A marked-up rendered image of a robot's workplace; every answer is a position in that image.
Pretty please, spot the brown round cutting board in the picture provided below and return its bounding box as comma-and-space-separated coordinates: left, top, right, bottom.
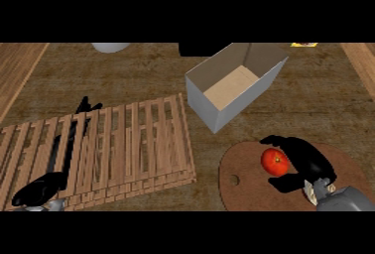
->
217, 141, 375, 212

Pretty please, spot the open cardboard box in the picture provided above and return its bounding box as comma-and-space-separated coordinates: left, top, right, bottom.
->
185, 42, 290, 135

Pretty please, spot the red tomato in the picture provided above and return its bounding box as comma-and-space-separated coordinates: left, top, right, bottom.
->
260, 147, 291, 178

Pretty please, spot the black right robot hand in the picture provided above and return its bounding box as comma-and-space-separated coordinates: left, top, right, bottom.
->
259, 134, 338, 194

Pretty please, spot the white bowl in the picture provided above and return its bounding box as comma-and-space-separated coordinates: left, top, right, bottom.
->
92, 42, 132, 54

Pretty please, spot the wooden slatted crate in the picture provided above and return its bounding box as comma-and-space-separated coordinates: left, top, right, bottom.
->
0, 92, 198, 212

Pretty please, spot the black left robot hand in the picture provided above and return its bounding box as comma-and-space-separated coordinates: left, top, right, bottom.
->
11, 95, 104, 208

